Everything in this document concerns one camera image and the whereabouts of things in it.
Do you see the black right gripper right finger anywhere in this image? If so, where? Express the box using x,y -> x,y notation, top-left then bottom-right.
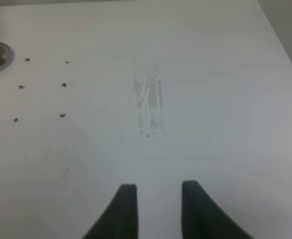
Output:
181,180 -> 251,239

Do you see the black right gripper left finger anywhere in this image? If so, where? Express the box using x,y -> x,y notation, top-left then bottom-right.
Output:
83,184 -> 138,239

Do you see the far stainless steel saucer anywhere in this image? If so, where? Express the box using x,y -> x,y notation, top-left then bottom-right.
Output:
0,42 -> 14,71

